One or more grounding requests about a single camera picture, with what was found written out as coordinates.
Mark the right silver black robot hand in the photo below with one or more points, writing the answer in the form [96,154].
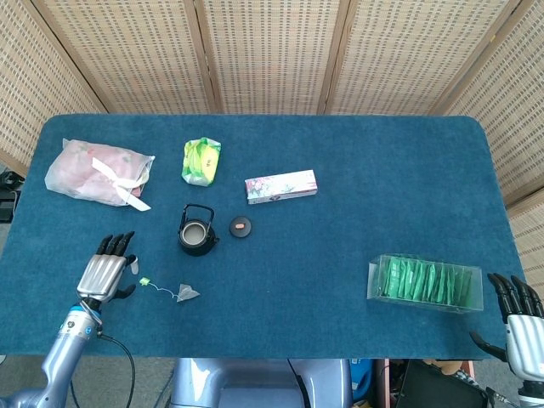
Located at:
[525,336]

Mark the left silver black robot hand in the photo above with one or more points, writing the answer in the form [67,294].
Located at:
[100,274]

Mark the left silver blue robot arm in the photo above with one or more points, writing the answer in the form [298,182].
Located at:
[64,353]

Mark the pink translucent bag white ribbon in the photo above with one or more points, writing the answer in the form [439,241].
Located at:
[93,174]

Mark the black cast iron teapot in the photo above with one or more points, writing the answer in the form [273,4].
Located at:
[196,246]

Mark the black teapot lid orange knob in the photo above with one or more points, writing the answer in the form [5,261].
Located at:
[240,229]

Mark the black flat case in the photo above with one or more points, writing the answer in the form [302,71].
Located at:
[442,387]

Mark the clear box of green sachets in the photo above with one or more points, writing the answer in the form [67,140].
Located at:
[425,282]

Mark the green yellow plastic packet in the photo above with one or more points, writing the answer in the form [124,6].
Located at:
[202,161]

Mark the blue package under table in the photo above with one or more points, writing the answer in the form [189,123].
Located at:
[361,378]

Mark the silver blue robot torso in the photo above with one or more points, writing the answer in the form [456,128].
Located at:
[259,382]

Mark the pink floral long carton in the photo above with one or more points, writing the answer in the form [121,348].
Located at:
[280,187]

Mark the blue carpet table cover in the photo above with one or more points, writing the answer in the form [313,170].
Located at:
[323,276]

